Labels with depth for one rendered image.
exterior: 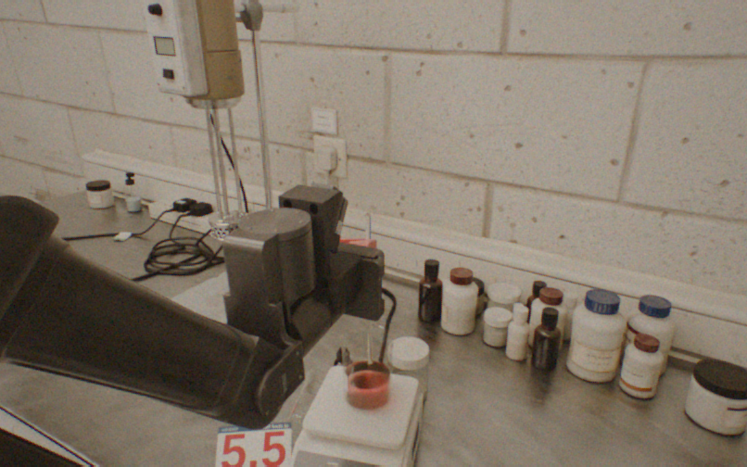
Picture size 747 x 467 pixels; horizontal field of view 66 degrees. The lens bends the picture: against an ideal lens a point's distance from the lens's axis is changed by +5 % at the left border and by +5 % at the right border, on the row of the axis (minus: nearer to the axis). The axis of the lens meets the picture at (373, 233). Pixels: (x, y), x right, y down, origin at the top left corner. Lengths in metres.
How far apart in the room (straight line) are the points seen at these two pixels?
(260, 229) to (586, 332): 0.59
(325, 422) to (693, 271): 0.64
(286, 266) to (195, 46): 0.54
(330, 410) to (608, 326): 0.43
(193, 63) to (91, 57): 0.91
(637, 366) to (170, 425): 0.66
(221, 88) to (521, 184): 0.54
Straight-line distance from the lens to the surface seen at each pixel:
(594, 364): 0.92
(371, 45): 1.13
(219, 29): 0.93
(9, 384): 1.04
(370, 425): 0.67
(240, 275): 0.43
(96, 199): 1.71
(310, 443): 0.69
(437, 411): 0.83
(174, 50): 0.91
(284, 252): 0.42
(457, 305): 0.96
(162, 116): 1.61
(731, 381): 0.90
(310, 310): 0.47
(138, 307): 0.32
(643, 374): 0.91
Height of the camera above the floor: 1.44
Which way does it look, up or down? 23 degrees down
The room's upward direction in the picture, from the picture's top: straight up
